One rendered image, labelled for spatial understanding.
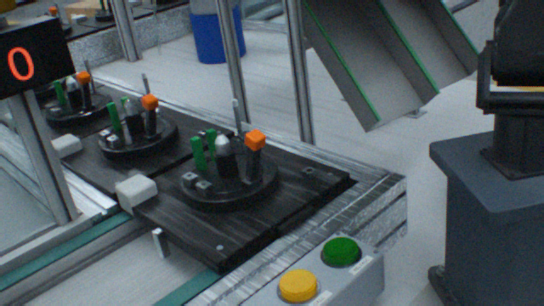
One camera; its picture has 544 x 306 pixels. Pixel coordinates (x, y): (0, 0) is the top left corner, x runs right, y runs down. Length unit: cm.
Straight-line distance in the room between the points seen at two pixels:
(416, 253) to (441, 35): 43
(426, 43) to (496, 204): 52
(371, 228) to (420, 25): 44
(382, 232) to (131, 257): 35
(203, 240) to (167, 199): 12
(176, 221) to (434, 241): 37
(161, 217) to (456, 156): 38
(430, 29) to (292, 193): 45
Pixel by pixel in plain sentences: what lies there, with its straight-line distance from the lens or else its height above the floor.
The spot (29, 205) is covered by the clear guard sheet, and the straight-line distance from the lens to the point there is 78.
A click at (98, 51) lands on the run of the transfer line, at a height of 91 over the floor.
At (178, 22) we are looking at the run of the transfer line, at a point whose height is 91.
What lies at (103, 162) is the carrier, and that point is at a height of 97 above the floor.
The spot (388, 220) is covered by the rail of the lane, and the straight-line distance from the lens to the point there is 74.
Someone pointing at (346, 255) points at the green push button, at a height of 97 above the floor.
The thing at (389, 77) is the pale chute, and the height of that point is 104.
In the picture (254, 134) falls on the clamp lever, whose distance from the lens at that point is 64.
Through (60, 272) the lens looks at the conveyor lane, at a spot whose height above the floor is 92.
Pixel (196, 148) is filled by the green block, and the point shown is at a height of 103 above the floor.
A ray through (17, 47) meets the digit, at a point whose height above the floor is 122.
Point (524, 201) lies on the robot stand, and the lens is 52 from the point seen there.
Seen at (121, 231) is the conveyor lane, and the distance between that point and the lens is 78.
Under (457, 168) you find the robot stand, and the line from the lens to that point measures 57.
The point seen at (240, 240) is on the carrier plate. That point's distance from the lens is 64.
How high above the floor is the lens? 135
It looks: 28 degrees down
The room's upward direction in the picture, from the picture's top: 9 degrees counter-clockwise
